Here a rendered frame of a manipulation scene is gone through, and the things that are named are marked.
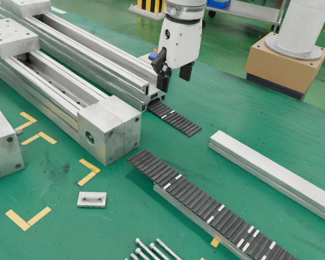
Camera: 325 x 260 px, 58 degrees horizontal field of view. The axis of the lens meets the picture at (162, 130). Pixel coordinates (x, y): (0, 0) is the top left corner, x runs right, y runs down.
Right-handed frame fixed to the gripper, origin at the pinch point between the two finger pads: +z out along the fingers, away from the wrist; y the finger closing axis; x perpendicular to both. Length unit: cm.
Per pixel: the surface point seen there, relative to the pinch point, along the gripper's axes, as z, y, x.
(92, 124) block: 1.7, -23.9, 0.7
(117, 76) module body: 4.9, -3.9, 16.3
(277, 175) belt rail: 8.0, -1.2, -30.7
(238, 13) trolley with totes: 63, 265, 121
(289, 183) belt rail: 8.0, -1.6, -33.5
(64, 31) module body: 5, 2, 51
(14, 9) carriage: 1, -6, 68
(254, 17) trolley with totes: 62, 272, 103
